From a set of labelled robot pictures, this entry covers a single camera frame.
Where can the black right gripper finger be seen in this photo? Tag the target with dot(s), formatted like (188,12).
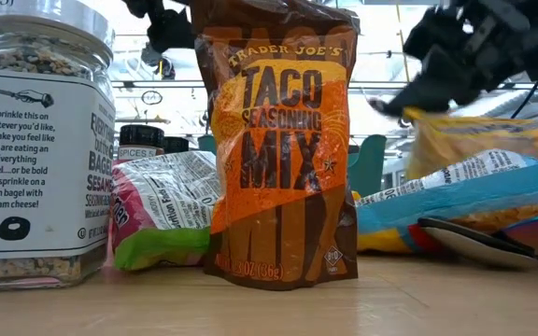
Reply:
(414,100)

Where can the yellow ramen noodle pack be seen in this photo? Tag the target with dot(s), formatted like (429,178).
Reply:
(484,140)

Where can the blue ramen noodle pack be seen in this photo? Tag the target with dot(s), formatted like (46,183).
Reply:
(460,200)

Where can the taco seasoning mix packet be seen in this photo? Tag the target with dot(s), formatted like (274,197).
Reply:
(278,163)

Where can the dark metal spoon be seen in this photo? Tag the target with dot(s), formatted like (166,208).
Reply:
(474,247)

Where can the purple label jar black lid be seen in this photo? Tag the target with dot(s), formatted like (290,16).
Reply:
(175,144)

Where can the pink green snack pack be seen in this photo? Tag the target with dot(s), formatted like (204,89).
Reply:
(166,205)

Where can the orange spice jar black lid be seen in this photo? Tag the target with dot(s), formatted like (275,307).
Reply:
(140,140)

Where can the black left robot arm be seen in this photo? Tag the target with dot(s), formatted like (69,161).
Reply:
(171,28)

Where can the teal plastic bin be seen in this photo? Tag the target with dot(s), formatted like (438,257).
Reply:
(367,163)

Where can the long horizontal ceiling bar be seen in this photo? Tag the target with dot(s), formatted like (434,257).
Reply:
(157,84)

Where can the bagel seasoning jar white lid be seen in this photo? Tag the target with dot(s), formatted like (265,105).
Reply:
(40,163)

